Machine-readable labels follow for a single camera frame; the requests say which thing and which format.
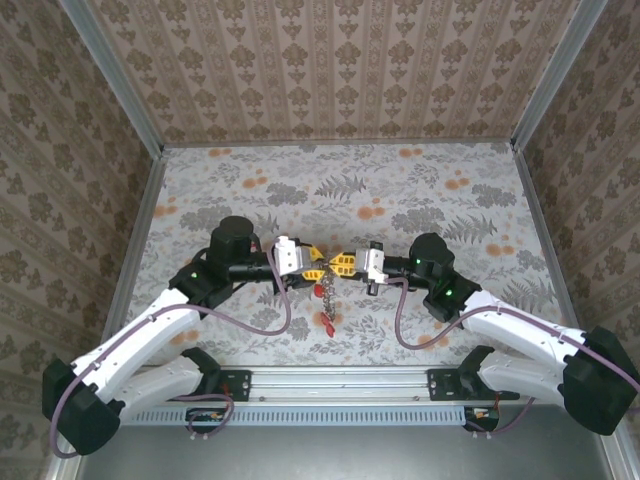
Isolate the round metal keyring disc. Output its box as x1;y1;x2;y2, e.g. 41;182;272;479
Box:
319;267;341;321

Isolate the grey metal panel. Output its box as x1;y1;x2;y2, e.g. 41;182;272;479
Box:
74;407;616;480

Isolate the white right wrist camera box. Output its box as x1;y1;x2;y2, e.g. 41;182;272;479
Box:
353;239;389;286

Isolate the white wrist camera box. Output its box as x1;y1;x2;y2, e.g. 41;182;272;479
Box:
353;239;389;286
271;236;314;277

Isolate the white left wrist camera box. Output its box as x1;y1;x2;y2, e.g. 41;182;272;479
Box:
271;236;314;277

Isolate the aluminium frame rail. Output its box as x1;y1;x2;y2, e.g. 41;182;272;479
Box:
102;144;169;341
512;142;571;326

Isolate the long aluminium base rail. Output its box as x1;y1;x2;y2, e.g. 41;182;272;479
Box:
124;364;561;402

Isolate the grey slotted cable duct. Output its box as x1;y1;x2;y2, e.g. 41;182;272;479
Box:
122;409;501;427

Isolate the aluminium frame post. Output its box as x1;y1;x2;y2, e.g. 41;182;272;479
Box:
57;0;166;156
509;0;599;151

